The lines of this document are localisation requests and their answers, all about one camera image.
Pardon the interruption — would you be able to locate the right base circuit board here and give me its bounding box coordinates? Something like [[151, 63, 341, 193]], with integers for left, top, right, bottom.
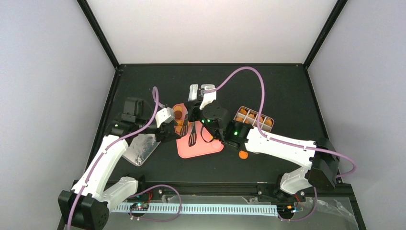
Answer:
[[277, 205, 303, 213]]

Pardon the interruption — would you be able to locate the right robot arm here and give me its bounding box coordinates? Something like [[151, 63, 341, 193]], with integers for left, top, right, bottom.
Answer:
[[185, 100, 340, 201]]

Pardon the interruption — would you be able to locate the dark chocolate round cookie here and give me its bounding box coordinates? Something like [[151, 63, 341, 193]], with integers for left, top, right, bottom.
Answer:
[[174, 110, 182, 120]]

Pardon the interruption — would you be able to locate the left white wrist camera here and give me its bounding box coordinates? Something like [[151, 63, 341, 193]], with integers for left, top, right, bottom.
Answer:
[[155, 107, 175, 128]]

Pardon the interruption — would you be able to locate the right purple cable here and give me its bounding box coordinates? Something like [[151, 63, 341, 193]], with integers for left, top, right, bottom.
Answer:
[[203, 67, 357, 222]]

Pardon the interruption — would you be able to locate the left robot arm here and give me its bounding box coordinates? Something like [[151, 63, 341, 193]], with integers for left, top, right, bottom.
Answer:
[[58, 98, 180, 230]]

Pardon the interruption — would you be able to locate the white divided cookie tin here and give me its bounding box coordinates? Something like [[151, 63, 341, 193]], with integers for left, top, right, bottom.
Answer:
[[234, 106, 274, 132]]

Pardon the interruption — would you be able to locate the pink cookie tray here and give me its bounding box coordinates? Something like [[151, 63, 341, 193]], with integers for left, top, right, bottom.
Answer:
[[172, 103, 224, 159]]

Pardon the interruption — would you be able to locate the left base circuit board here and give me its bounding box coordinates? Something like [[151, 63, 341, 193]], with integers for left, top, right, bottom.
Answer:
[[130, 203, 149, 212]]

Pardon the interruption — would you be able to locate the clear plastic tin lid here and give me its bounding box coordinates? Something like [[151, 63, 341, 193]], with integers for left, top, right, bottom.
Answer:
[[122, 134, 160, 167]]

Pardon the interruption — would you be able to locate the white slotted cable duct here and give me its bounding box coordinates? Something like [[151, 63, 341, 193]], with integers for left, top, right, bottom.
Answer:
[[113, 202, 278, 217]]

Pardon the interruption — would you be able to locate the base circuit board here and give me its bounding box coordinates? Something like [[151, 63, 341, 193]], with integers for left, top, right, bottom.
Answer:
[[277, 205, 303, 213], [130, 203, 149, 212]]

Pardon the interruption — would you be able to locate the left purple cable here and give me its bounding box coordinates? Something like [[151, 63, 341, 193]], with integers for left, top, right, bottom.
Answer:
[[67, 86, 183, 230]]

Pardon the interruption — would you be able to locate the purple cable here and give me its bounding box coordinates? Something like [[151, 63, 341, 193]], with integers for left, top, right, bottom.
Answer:
[[67, 86, 183, 230], [203, 67, 357, 222]]

